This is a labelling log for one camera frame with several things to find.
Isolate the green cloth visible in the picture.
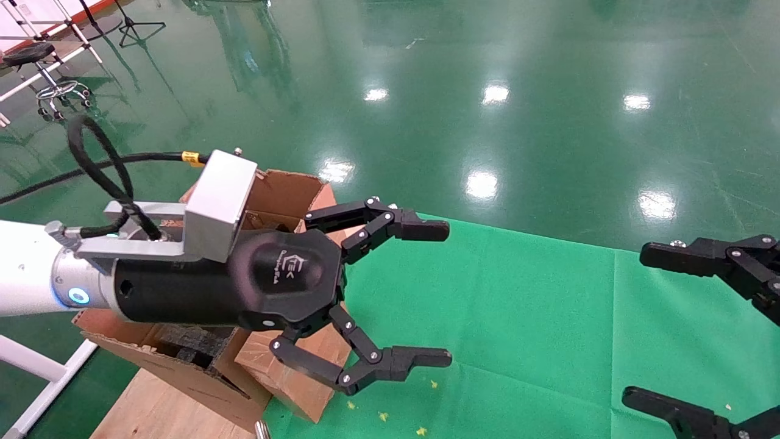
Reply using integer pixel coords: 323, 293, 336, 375
263, 212, 780, 439

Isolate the white table frame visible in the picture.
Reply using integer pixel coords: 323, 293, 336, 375
0, 334, 98, 439

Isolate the white metal rack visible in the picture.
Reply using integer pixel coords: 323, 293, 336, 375
0, 0, 104, 103

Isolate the black foam insert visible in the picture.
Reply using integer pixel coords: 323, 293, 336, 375
146, 325, 238, 368

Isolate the large open cardboard carton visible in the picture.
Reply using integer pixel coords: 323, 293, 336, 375
73, 170, 339, 431

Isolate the black round base stand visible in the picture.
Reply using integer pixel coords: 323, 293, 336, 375
68, 0, 124, 41

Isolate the small brown cardboard box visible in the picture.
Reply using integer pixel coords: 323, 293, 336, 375
235, 305, 353, 424

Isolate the black wheeled stool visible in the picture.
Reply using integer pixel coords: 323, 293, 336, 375
3, 41, 93, 120

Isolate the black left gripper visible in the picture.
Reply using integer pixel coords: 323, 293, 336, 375
115, 229, 348, 334

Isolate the black cable with yellow tag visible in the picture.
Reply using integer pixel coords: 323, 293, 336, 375
0, 115, 209, 242

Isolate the black tripod stand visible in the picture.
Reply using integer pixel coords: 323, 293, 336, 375
113, 0, 166, 48

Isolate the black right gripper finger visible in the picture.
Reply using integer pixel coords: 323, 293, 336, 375
640, 235, 780, 324
622, 385, 780, 439

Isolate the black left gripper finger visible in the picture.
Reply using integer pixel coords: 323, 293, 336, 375
270, 307, 453, 396
303, 196, 451, 265

